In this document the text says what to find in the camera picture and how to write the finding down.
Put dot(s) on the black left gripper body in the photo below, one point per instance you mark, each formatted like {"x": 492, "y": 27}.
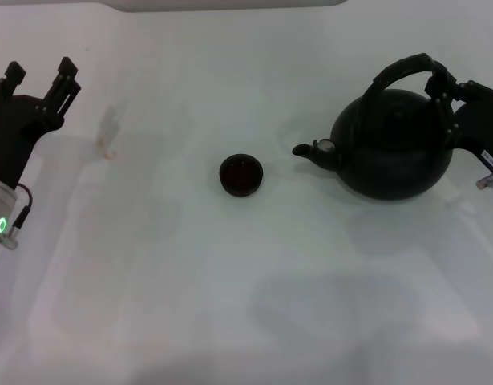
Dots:
{"x": 17, "y": 132}

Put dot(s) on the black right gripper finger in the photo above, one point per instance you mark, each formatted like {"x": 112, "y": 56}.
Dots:
{"x": 446, "y": 82}
{"x": 446, "y": 116}

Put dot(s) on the small black teacup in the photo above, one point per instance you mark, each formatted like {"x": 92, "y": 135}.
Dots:
{"x": 242, "y": 176}

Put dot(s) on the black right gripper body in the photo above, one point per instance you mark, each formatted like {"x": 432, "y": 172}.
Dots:
{"x": 478, "y": 128}

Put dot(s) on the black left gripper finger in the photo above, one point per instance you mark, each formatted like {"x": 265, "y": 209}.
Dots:
{"x": 61, "y": 90}
{"x": 9, "y": 78}

